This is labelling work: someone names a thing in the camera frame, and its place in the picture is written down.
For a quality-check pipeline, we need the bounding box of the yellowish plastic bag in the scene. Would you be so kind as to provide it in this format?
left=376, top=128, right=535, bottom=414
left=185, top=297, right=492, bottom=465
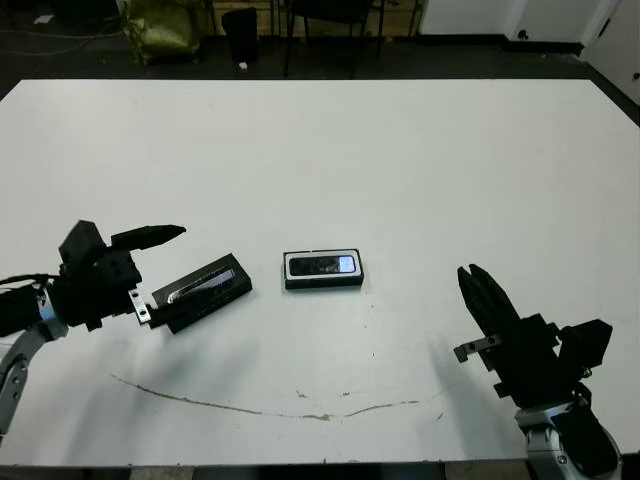
left=119, top=0, right=204, bottom=66

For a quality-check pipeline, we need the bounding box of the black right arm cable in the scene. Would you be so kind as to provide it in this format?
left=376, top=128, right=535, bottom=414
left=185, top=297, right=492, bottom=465
left=573, top=368, right=597, bottom=402

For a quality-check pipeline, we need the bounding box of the black printed box lid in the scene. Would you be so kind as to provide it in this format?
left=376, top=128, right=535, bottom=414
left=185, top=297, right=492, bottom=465
left=151, top=252, right=254, bottom=335

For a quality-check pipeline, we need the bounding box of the black waste bin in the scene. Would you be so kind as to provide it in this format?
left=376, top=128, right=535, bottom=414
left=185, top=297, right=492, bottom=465
left=221, top=6, right=261, bottom=65

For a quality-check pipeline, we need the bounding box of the black camera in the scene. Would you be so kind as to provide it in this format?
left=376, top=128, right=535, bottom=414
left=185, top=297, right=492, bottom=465
left=288, top=254, right=358, bottom=277

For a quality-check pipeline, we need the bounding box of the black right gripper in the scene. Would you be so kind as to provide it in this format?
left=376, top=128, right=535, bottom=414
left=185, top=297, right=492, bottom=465
left=452, top=266, right=584, bottom=410

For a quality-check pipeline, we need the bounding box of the black office chair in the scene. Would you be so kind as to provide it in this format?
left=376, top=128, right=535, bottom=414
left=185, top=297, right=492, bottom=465
left=283, top=0, right=387, bottom=79

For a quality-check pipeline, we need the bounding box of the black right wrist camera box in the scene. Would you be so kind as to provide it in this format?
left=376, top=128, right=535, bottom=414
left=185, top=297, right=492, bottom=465
left=557, top=318, right=614, bottom=375

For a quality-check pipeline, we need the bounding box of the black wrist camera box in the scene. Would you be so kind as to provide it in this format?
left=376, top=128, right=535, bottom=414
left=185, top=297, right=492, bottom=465
left=58, top=218, right=114, bottom=275
left=557, top=318, right=614, bottom=375

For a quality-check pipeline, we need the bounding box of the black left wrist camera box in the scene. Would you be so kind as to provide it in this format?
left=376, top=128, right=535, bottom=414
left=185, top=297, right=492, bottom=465
left=58, top=218, right=114, bottom=275

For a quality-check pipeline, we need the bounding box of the black box base white insert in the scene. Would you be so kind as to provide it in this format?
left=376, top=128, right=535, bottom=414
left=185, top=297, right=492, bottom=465
left=282, top=247, right=366, bottom=292

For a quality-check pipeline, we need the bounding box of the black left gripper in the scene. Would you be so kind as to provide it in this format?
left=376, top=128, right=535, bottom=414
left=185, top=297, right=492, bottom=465
left=49, top=224, right=188, bottom=334

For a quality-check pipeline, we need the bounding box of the thin light floor cable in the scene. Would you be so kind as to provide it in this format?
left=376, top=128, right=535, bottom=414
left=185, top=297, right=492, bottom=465
left=0, top=18, right=127, bottom=57

